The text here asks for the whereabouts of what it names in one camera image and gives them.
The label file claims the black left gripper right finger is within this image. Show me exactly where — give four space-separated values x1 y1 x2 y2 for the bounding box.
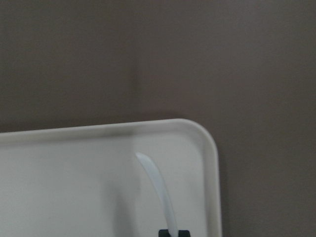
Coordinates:
178 230 190 237

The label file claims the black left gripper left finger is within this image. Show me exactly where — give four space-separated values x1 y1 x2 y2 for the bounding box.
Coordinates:
158 229 170 237

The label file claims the white printed serving tray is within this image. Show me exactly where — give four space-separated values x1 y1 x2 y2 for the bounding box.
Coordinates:
0 119 223 237

